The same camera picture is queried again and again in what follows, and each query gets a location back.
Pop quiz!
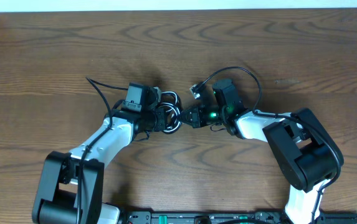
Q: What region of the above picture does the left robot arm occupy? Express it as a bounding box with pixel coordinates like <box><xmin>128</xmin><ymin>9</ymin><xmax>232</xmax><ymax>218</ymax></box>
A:
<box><xmin>32</xmin><ymin>83</ymin><xmax>166</xmax><ymax>224</ymax></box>

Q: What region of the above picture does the black USB cable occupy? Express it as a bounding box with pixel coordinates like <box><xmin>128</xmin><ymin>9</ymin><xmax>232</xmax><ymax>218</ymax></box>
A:
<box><xmin>156</xmin><ymin>90</ymin><xmax>185</xmax><ymax>135</ymax></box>

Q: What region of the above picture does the white USB cable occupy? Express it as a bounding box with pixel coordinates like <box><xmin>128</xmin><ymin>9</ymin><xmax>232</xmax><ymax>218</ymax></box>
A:
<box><xmin>158</xmin><ymin>92</ymin><xmax>182</xmax><ymax>134</ymax></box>

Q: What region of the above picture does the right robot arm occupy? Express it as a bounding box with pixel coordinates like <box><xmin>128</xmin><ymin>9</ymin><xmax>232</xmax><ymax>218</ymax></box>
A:
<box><xmin>178</xmin><ymin>79</ymin><xmax>344</xmax><ymax>223</ymax></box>

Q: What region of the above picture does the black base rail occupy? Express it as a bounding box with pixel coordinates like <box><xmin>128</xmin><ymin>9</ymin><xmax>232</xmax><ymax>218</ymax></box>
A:
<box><xmin>117</xmin><ymin>210</ymin><xmax>357</xmax><ymax>224</ymax></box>

